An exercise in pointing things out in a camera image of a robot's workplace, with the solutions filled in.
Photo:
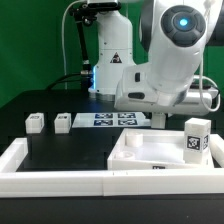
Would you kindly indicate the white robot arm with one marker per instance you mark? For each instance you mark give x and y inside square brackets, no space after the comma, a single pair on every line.
[174,34]

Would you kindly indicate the white marker plate with tags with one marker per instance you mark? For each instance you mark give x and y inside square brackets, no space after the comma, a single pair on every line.
[110,119]

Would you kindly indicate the white square tabletop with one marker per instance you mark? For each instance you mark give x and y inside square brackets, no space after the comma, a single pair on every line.
[139,149]

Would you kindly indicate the white U-shaped fence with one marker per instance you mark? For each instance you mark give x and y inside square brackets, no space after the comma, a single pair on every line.
[100,183]

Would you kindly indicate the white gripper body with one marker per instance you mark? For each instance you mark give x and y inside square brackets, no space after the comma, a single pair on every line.
[147,89]

